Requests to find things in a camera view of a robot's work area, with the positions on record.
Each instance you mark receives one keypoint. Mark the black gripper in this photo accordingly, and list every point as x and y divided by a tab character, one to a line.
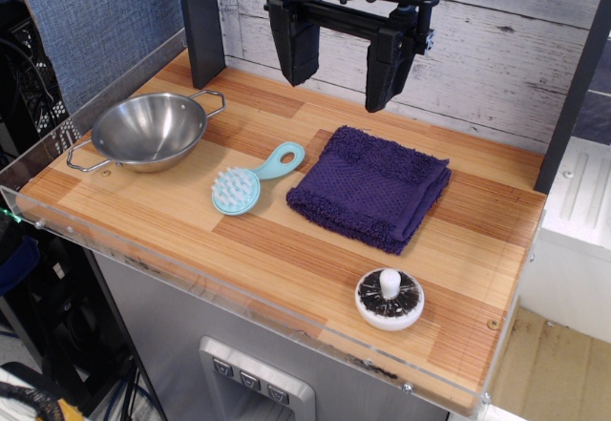
295	26

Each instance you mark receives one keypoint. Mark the dark grey post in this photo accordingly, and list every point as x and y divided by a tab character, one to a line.
202	25
569	115

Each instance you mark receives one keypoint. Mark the clear acrylic edge guard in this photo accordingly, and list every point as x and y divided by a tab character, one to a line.
275	268

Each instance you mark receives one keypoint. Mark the light blue scalp brush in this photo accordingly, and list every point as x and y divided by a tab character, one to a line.
236	191

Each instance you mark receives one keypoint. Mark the white round mushroom toy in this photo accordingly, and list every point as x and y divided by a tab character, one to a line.
389	299

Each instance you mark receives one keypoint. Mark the silver toy fridge cabinet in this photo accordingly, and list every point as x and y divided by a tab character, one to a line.
166	325

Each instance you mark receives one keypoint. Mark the dark grey left post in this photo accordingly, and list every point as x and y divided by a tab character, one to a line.
202	25

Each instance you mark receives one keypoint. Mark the folded dark purple towel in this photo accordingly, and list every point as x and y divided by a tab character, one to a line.
370	189

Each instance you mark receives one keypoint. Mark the grey dispenser button panel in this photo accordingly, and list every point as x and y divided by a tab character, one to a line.
245	388

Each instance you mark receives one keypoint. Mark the stainless steel bowl with handles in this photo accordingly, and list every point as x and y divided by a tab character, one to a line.
152	132

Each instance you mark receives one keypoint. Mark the dark grey right post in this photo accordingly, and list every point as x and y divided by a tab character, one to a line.
569	115

